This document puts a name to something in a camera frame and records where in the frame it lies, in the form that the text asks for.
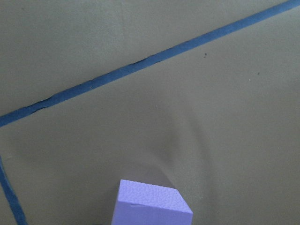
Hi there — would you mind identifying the purple foam block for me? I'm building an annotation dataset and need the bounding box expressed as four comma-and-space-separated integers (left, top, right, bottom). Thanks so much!
111, 180, 193, 225

